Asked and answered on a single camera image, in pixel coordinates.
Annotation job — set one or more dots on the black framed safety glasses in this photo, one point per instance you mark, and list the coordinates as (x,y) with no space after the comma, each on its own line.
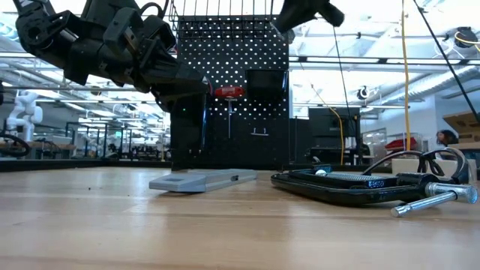
(425,163)

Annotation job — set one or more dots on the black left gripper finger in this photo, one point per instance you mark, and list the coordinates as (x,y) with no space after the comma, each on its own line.
(183,80)
(164,103)

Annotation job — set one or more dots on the silver double prong hook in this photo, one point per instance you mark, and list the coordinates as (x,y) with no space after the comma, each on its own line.
(260,134)

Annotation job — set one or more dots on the small black hanging reel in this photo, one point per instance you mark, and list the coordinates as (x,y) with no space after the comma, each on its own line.
(363,93)

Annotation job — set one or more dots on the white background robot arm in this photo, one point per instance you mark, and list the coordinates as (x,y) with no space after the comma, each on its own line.
(22,112)

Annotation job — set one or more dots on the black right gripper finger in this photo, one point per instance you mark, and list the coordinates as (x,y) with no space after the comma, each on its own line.
(296,13)

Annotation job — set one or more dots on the black metal pegboard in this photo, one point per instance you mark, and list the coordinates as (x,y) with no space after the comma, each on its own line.
(232,56)

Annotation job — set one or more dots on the black background cabinet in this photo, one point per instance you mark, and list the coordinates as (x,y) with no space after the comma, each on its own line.
(330,123)

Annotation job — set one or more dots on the tall black pegboard bin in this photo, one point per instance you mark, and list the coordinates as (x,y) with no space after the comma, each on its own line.
(187,131)

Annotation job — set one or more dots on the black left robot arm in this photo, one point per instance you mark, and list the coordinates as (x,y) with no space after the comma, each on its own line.
(67,45)

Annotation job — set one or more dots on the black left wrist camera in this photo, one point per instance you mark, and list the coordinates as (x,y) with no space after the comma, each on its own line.
(161,30)

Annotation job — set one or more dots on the person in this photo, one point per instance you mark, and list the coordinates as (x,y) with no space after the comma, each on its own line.
(447,137)

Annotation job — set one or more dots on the black aluminium table frame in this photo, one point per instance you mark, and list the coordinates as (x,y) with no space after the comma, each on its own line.
(93,164)

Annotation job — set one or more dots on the brown cardboard box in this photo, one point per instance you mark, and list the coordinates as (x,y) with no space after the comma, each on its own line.
(463,123)

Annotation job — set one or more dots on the black C-clamp silver screw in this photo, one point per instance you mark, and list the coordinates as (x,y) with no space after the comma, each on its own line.
(337,193)

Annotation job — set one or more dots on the short black pegboard bin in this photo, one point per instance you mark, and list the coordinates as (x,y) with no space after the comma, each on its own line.
(267,84)

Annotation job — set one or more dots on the grey torpedo level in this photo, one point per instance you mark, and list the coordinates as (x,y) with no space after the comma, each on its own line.
(195,182)

